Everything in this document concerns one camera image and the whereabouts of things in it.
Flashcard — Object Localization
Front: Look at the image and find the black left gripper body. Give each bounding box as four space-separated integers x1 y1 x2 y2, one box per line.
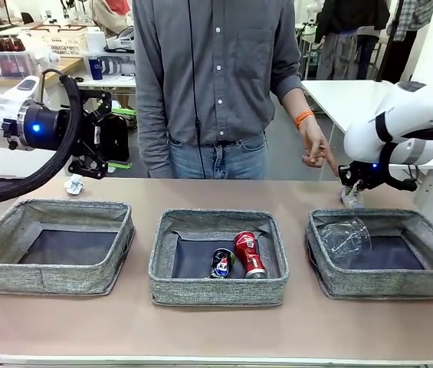
16 99 103 159

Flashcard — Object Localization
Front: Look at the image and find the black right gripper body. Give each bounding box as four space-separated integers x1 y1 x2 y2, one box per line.
338 160 394 190

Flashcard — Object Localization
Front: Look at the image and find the clear plastic water bottle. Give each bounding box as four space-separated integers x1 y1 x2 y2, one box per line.
339 183 365 209

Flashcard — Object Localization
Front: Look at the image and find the white paper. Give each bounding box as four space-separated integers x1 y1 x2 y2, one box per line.
64 174 87 196

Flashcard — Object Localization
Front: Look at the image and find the clear plastic cup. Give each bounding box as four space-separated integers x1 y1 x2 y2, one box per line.
317 216 372 258

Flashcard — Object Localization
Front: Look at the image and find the crushed red soda can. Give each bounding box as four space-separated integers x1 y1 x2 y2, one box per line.
234 231 267 280

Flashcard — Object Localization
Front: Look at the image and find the crushed blue soda can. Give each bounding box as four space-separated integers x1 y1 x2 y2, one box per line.
208 248 237 280

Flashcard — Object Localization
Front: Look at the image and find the person's right forearm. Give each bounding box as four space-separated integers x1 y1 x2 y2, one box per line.
136 84 173 179

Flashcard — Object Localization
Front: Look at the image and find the person's left forearm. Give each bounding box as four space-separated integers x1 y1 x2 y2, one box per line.
277 72 313 118

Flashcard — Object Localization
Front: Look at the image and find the person's left hand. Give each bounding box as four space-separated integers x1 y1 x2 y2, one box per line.
299 120 340 178

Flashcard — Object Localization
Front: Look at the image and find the black backpack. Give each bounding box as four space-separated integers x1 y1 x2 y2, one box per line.
100 113 130 162

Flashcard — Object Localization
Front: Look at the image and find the white background desk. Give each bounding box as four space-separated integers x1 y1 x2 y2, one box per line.
74 74 137 112

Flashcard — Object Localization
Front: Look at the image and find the dark blue bottle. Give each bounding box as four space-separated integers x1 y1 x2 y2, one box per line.
88 55 104 81

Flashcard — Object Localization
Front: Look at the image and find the wooden counter top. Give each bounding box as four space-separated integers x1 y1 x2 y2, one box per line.
0 57 85 87

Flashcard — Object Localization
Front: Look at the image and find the orange wrist watch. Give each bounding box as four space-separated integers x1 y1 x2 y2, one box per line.
294 110 316 130

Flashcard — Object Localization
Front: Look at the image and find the white and black device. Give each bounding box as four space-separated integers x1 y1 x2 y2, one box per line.
103 26 136 53

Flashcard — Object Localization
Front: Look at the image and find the white plastic jug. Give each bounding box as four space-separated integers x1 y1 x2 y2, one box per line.
85 28 107 53

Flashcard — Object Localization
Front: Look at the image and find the white crate with wooden tray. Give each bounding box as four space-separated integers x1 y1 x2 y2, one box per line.
28 23 89 58

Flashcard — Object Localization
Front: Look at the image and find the grey fabric basket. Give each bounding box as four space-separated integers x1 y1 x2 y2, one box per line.
0 198 136 296
303 209 433 301
149 209 290 307

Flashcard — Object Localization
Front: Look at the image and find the person in grey shirt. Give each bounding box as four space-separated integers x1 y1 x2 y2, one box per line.
132 0 303 181

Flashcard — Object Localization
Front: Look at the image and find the dark hanging garment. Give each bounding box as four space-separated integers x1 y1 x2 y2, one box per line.
376 29 418 82

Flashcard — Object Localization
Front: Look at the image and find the background person in black jacket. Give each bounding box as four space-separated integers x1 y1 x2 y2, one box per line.
315 0 392 81

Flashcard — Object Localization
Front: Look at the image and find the hanging plaid shirt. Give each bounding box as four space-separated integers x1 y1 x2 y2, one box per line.
390 0 433 42

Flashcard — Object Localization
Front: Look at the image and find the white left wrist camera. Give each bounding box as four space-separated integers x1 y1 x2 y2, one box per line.
4 75 43 101

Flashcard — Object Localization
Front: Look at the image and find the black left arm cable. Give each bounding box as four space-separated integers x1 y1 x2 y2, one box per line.
0 68 87 208

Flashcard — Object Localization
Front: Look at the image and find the thin black shirt cord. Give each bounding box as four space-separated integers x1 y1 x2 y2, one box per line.
187 0 206 180

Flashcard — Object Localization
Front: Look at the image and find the aluminium table edge rail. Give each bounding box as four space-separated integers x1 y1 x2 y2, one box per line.
0 355 433 368

